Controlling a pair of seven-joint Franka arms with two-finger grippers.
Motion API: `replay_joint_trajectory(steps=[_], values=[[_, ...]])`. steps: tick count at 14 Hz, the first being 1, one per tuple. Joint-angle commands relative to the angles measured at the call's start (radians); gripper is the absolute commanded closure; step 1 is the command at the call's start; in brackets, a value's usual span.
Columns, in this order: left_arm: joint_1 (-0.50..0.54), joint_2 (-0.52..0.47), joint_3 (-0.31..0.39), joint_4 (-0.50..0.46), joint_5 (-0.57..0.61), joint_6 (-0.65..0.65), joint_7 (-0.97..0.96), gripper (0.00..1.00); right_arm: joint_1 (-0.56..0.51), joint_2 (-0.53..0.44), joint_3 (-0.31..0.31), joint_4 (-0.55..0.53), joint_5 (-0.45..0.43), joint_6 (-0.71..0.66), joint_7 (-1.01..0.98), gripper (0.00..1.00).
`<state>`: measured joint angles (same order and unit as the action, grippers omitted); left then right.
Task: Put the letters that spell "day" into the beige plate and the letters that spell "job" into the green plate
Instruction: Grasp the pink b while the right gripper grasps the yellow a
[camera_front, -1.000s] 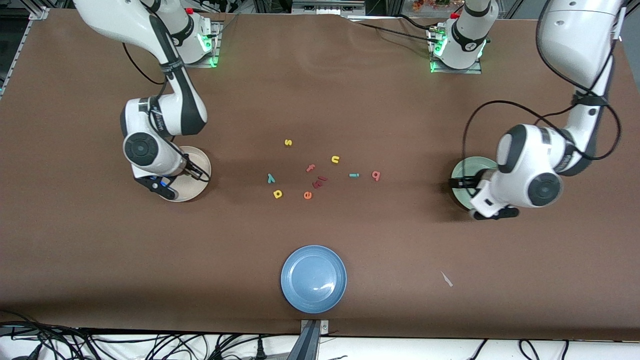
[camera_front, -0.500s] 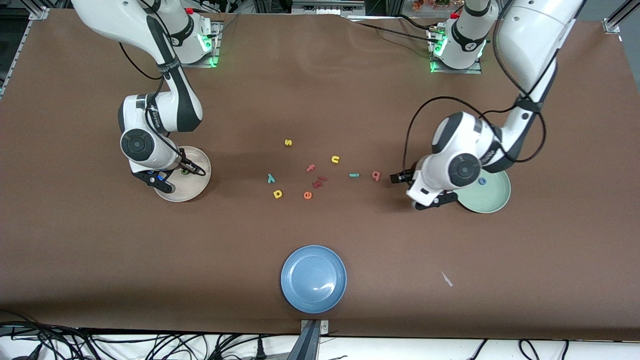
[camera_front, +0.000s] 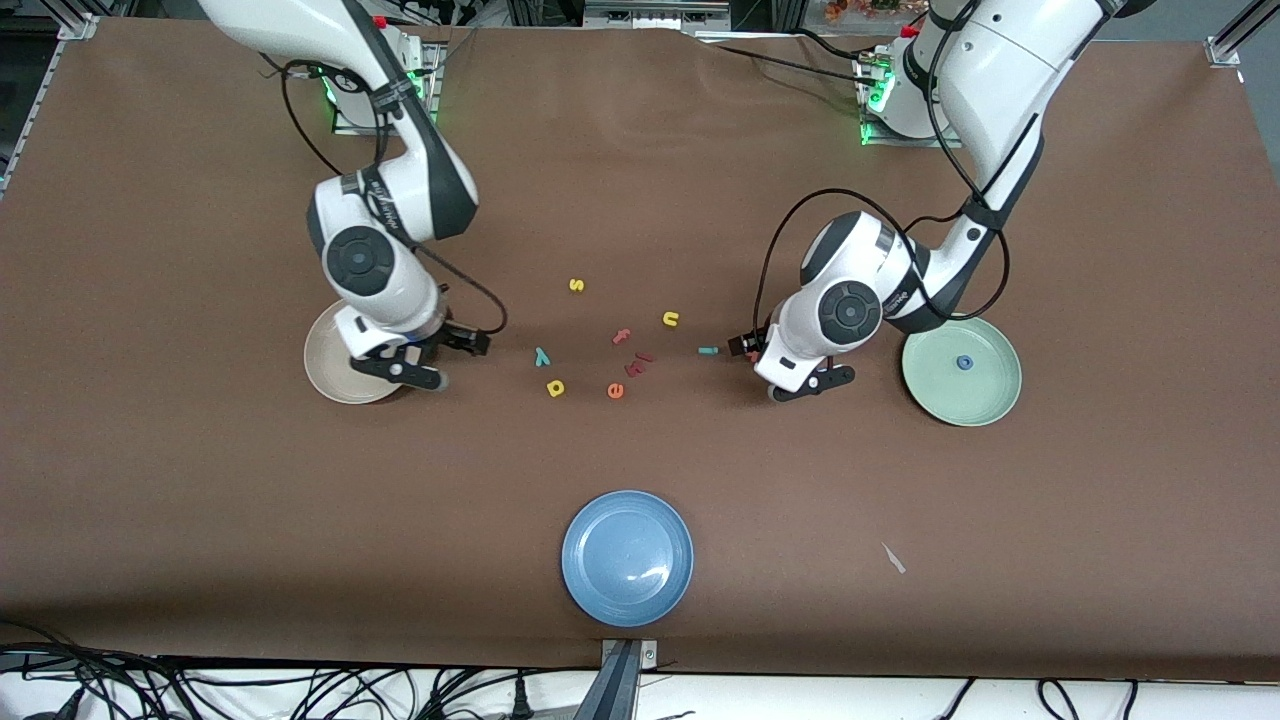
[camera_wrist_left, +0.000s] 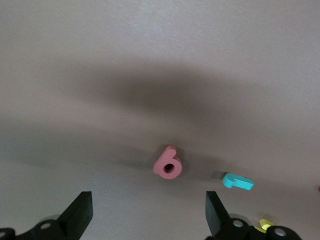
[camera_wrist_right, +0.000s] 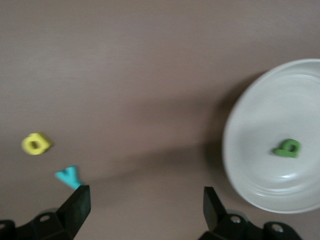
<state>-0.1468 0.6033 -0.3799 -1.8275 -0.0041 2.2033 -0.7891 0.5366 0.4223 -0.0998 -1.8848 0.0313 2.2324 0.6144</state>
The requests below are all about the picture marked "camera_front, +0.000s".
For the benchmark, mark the blue round plate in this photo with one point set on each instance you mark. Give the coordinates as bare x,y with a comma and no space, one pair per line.
627,558

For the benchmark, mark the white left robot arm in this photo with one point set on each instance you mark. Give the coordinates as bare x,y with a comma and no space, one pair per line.
1000,70

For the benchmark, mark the white torn paper scrap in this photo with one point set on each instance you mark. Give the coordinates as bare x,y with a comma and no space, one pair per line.
893,558

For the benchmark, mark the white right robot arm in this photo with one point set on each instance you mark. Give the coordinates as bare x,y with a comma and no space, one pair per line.
290,20

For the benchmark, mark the aluminium frame corner profile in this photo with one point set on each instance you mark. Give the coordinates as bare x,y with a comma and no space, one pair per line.
1222,50
76,28

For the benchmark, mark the beige round plate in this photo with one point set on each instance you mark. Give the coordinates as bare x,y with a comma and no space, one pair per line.
325,372

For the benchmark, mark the brown table cover sheet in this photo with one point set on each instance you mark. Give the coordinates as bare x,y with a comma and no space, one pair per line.
200,500

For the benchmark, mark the pale green round plate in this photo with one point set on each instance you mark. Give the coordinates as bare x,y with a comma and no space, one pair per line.
975,395

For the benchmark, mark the dark red foam letter m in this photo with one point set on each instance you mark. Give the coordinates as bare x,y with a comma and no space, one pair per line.
638,364

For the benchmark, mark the grey camera mounting pole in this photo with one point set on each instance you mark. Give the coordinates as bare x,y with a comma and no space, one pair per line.
625,690

